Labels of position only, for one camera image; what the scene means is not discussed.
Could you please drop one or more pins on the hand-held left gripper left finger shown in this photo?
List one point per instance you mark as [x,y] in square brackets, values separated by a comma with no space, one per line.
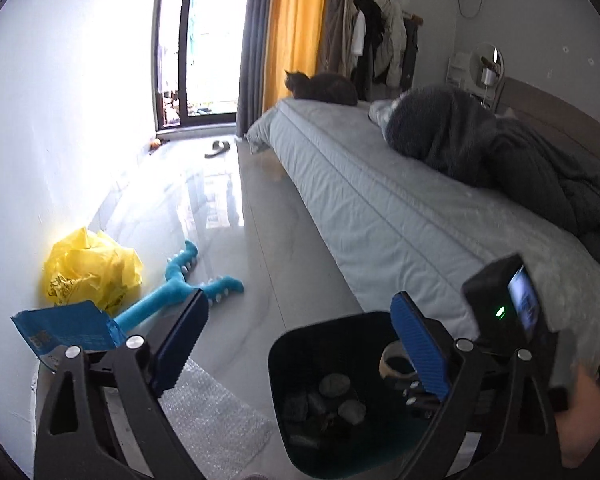
[180,345]

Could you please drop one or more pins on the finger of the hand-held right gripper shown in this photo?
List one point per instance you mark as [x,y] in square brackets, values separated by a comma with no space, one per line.
[420,400]

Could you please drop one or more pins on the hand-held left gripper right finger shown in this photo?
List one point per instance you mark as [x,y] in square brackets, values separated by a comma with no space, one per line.
[420,345]

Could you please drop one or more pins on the tan tape roll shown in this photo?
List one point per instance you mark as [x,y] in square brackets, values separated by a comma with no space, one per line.
[387,367]

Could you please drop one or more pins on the dark trash bin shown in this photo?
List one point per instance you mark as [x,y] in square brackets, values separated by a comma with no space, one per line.
[300,355]

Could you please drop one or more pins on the person's right hand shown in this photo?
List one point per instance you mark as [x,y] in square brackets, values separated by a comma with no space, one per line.
[585,425]

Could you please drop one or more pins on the teal plush toy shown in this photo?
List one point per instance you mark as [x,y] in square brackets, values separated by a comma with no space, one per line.
[172,290]

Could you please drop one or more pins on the bubble wrap sheet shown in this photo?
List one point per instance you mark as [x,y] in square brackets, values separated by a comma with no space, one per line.
[215,420]

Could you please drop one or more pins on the blue paper bag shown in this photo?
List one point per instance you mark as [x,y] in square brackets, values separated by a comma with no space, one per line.
[65,327]

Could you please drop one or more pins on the yellow plastic bag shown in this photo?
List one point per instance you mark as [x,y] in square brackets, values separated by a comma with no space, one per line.
[90,270]

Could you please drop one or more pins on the bed with pale sheet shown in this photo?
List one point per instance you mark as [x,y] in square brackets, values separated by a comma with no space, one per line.
[380,210]

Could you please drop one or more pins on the grey fleece blanket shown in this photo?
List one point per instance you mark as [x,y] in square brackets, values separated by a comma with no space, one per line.
[480,145]

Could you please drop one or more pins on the grey slipper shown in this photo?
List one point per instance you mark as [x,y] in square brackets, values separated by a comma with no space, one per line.
[217,149]

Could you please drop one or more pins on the small orange ball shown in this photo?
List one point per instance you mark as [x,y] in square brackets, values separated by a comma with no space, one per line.
[155,145]

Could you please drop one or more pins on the brown bed headboard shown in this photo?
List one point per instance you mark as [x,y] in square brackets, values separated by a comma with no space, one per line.
[555,110]

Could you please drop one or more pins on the light patterned duvet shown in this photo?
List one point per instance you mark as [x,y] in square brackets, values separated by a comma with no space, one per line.
[380,110]

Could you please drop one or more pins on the white shelf unit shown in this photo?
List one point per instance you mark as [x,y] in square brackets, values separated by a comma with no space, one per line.
[457,67]

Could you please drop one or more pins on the round mirror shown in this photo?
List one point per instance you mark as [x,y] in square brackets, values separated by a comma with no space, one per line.
[477,60]

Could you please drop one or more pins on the grey trousers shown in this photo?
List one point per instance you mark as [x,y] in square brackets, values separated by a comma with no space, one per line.
[411,55]

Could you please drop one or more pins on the grey cat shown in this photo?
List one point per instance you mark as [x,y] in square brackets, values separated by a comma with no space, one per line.
[330,90]

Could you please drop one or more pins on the white jacket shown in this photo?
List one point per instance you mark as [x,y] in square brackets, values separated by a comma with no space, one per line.
[392,40]

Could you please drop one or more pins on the black framed balcony door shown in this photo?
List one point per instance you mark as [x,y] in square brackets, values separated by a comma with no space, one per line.
[182,60]

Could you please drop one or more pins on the black garment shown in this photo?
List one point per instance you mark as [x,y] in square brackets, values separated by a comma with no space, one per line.
[370,35]

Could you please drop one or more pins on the clothes rack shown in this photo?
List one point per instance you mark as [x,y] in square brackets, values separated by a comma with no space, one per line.
[417,18]

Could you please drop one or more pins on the white shirt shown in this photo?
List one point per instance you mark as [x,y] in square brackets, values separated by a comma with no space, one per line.
[358,32]

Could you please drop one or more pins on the beige coat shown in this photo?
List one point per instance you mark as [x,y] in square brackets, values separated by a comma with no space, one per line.
[337,35]

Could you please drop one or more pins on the yellow curtain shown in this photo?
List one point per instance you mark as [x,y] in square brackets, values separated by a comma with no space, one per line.
[292,20]

